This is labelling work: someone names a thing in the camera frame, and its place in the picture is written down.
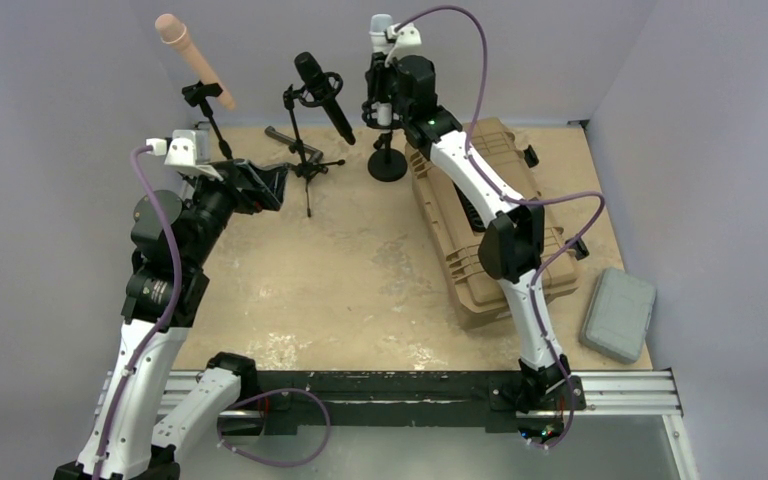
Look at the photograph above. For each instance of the white microphone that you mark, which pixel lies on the white microphone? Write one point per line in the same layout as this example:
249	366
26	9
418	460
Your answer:
378	25

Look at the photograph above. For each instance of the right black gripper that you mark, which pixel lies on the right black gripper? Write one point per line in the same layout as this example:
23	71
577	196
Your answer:
375	75

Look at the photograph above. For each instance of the tan hard plastic case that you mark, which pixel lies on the tan hard plastic case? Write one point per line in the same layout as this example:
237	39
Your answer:
457	230

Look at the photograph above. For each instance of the black tripod microphone stand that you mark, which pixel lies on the black tripod microphone stand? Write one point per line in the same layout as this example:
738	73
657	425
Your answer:
305	169

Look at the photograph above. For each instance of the black clip microphone stand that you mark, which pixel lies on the black clip microphone stand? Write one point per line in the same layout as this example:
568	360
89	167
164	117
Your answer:
197	95

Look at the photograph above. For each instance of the black round base shock-mount stand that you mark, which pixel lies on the black round base shock-mount stand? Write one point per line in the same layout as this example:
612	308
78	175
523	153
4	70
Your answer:
385	164

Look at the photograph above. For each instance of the black microphone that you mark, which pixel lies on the black microphone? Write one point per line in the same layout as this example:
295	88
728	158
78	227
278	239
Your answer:
324	87

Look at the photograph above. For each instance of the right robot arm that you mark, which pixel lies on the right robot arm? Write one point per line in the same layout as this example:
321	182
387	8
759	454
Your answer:
512	246

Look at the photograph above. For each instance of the beige microphone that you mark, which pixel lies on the beige microphone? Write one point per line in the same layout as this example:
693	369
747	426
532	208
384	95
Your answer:
175	34

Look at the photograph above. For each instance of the grey metal tube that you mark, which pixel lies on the grey metal tube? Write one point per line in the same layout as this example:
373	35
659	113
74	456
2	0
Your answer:
313	154

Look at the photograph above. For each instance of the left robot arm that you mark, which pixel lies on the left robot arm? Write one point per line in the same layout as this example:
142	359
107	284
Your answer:
173	238

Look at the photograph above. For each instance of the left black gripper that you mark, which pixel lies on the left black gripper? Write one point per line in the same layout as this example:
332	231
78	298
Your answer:
265	184

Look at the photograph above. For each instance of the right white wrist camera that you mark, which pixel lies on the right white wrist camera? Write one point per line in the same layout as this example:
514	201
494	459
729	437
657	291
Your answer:
401	40

